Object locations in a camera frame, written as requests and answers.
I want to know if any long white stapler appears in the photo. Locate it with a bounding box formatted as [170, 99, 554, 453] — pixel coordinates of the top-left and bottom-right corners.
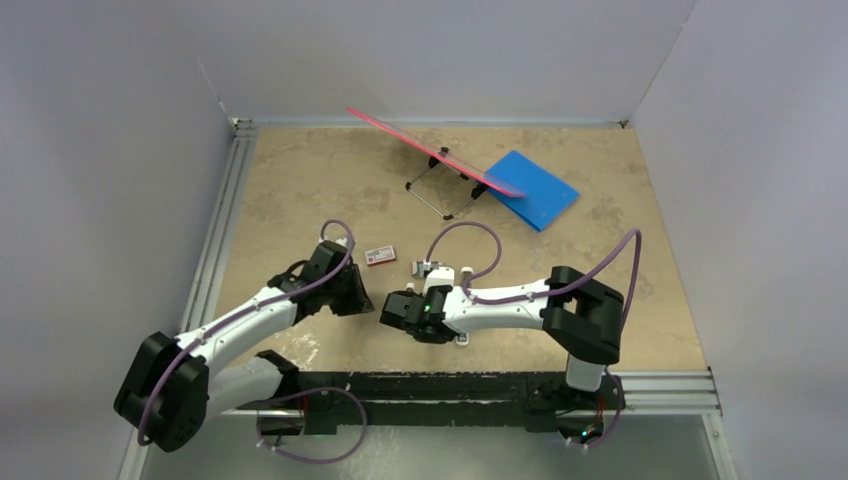
[457, 266, 476, 347]

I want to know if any staple box tray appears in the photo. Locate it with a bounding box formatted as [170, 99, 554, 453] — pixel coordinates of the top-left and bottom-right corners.
[411, 260, 444, 279]

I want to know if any red white staple box sleeve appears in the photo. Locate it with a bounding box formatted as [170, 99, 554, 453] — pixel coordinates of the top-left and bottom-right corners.
[364, 245, 397, 267]

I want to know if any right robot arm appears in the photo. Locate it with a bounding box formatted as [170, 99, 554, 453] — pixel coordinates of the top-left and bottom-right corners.
[379, 266, 626, 407]

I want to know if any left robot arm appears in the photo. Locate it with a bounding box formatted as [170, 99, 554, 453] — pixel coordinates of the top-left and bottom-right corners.
[113, 240, 373, 452]

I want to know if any black base bar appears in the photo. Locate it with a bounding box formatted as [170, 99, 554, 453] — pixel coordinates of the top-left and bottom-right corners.
[245, 371, 626, 441]

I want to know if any pink board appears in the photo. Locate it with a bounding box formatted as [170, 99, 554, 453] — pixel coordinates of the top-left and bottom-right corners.
[345, 106, 526, 198]

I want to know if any blue folder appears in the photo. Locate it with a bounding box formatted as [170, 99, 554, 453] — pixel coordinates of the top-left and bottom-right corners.
[484, 151, 580, 232]

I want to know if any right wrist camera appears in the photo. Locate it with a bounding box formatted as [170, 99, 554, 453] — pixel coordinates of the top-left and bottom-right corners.
[422, 262, 456, 296]

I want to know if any black wire stand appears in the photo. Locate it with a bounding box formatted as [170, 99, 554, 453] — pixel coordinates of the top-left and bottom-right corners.
[404, 146, 489, 221]

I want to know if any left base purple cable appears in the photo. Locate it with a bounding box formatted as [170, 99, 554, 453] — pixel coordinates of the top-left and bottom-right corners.
[255, 385, 368, 465]

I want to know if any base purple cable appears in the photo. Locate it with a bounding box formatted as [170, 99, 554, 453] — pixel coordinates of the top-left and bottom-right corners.
[566, 374, 628, 452]
[255, 385, 368, 465]

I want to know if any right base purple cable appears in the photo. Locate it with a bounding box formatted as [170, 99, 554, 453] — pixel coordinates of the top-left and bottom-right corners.
[566, 374, 628, 452]

